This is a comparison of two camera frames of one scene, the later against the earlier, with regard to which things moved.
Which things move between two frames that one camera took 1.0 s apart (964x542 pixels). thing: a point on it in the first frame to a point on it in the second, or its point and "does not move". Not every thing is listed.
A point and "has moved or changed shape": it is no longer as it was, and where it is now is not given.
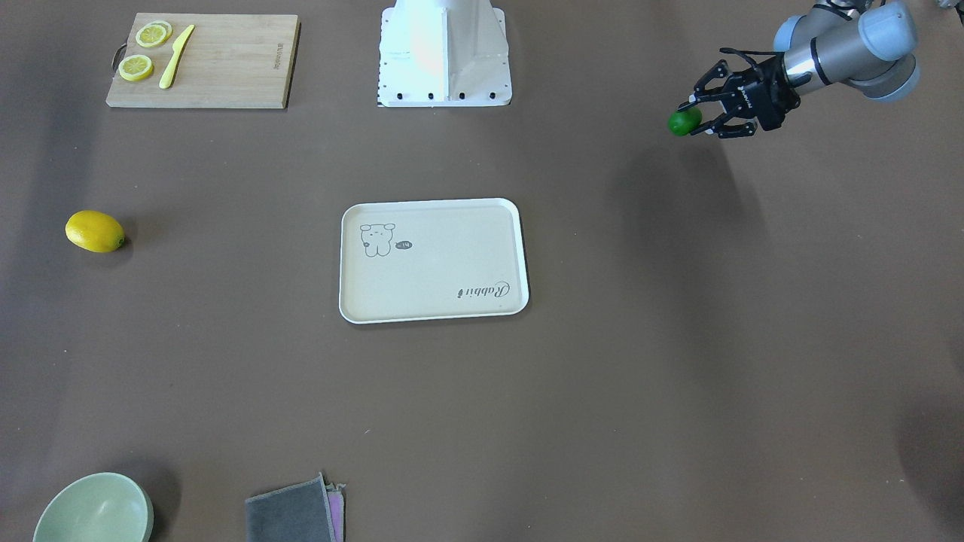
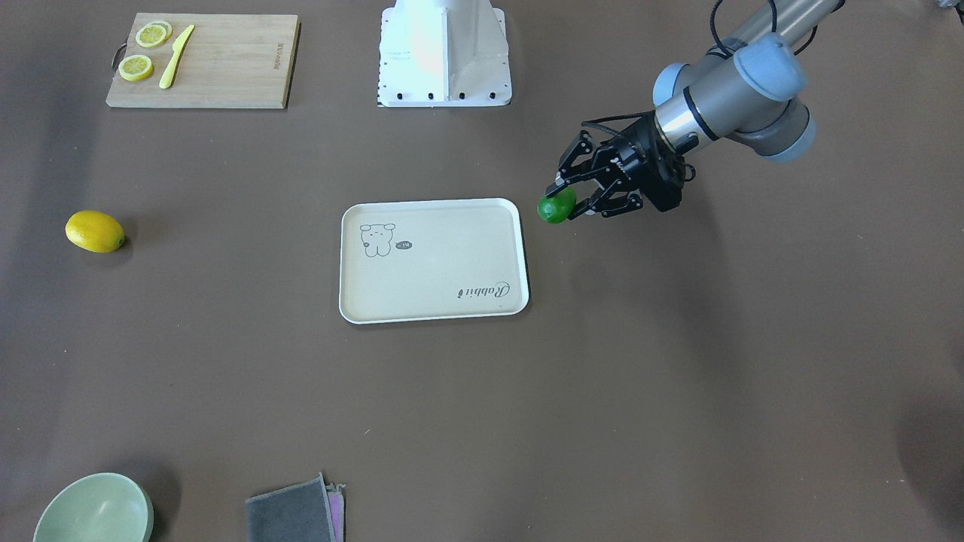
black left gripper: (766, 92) to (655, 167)
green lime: (681, 123) has moved or changed shape
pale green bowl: (99, 506) does not move
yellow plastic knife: (166, 77) does not move
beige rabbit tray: (428, 260) does not move
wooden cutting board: (230, 61) does not move
